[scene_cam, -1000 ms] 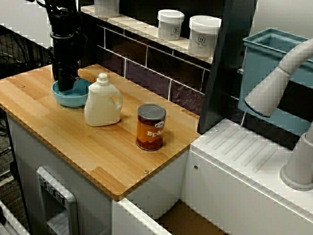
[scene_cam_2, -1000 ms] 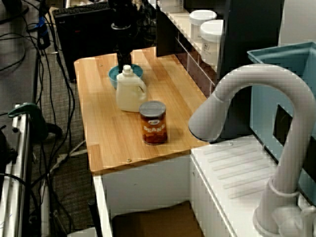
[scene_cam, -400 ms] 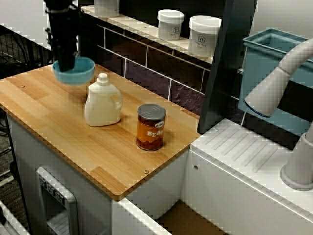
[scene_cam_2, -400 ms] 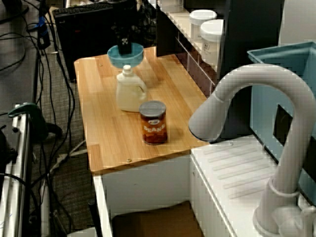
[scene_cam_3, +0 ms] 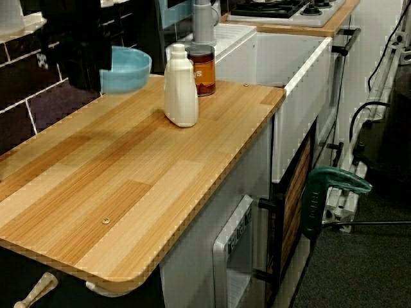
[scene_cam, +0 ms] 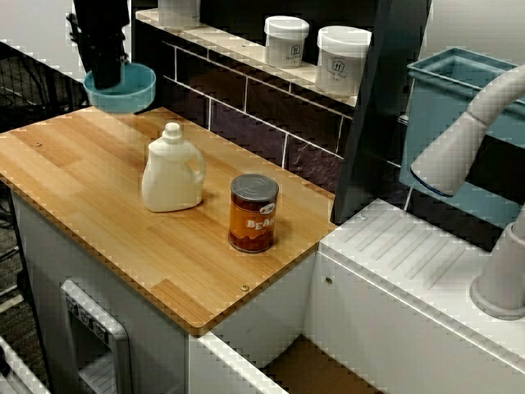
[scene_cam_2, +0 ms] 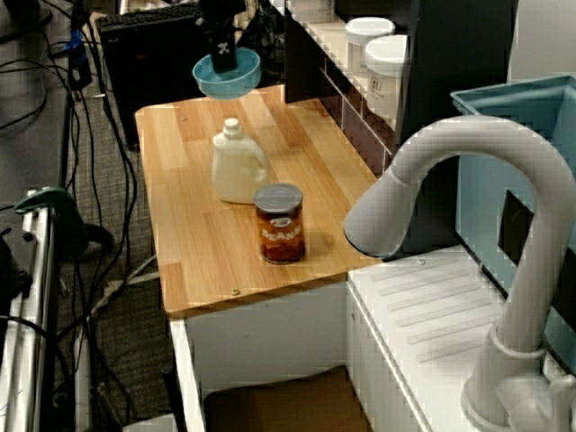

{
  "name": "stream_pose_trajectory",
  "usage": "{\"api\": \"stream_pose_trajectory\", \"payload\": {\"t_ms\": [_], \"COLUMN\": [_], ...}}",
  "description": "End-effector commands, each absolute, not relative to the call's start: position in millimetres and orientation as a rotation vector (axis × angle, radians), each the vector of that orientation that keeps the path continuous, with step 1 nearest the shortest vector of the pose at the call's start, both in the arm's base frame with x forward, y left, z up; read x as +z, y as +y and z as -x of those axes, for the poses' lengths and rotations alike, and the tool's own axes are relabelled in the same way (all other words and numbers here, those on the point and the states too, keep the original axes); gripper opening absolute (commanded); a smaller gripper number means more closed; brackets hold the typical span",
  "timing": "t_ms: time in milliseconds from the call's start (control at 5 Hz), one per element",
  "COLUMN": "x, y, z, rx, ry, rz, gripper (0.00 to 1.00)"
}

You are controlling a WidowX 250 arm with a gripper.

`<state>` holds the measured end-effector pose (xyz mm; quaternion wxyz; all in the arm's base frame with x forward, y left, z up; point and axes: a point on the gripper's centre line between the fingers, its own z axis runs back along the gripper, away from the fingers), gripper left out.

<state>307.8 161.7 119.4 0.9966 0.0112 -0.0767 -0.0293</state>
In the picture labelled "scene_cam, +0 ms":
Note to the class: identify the white toy kitchen cabinet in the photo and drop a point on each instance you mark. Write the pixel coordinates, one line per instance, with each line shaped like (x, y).
(156, 328)

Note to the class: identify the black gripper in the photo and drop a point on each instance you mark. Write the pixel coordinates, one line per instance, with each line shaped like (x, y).
(102, 49)

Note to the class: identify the white lidded plastic jar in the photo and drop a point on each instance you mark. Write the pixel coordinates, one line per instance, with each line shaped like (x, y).
(178, 12)
(342, 61)
(285, 41)

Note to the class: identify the cream detergent bottle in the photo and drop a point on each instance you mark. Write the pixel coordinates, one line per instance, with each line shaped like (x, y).
(172, 176)

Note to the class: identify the brown beans can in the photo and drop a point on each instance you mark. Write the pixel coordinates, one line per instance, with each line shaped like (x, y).
(252, 217)

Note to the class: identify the light blue bowl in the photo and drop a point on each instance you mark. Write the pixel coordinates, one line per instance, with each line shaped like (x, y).
(135, 92)

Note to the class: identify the aluminium frame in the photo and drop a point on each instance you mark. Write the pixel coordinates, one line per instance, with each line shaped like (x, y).
(16, 369)

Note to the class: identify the dark grey upright panel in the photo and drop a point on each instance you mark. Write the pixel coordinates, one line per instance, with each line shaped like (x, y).
(381, 102)

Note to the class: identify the cream backsplash ledge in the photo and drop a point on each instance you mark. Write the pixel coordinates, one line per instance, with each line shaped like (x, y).
(246, 53)

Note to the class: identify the white toy sink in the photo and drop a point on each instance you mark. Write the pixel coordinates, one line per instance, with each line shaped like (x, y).
(410, 287)

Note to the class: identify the grey toy faucet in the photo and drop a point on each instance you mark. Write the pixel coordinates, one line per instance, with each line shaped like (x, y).
(451, 160)

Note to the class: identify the teal plastic bin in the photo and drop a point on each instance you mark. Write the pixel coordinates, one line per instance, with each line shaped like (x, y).
(435, 102)

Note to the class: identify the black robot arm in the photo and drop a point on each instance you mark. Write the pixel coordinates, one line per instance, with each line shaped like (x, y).
(100, 16)

